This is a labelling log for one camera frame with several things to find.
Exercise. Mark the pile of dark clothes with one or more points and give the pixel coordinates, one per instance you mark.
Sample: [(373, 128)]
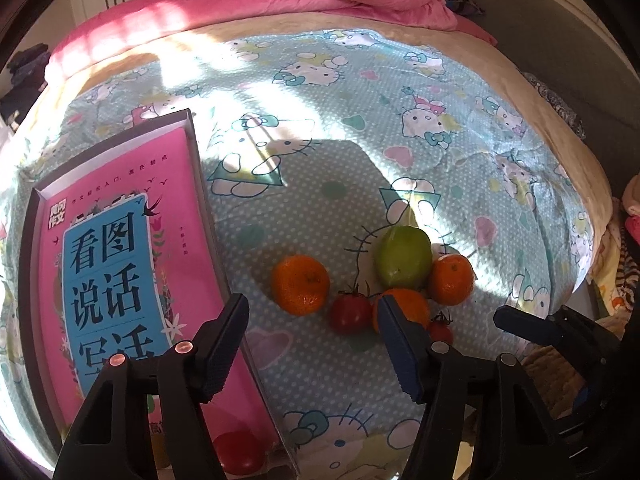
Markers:
[(27, 82)]

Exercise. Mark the pink Chinese workbook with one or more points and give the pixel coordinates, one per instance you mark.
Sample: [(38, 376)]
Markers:
[(118, 255)]

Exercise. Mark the orange mandarin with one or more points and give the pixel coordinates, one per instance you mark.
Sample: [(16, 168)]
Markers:
[(451, 280), (412, 304), (299, 285)]

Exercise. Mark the shallow dark cardboard tray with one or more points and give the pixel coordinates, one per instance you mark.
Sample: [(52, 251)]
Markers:
[(134, 343)]

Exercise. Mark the green apple in pile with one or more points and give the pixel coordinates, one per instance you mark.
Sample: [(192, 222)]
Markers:
[(403, 258)]

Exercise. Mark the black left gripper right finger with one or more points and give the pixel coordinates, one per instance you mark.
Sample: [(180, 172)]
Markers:
[(515, 439)]

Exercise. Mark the Hello Kitty blue blanket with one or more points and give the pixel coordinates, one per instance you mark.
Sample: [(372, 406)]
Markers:
[(315, 141)]

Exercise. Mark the pink bed sheet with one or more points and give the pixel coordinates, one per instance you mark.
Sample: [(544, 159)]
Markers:
[(127, 25)]

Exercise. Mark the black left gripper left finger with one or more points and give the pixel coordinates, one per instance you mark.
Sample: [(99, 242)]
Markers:
[(110, 437)]

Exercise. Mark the red cherry tomato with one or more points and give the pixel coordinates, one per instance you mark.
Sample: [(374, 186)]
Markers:
[(439, 329), (350, 313)]

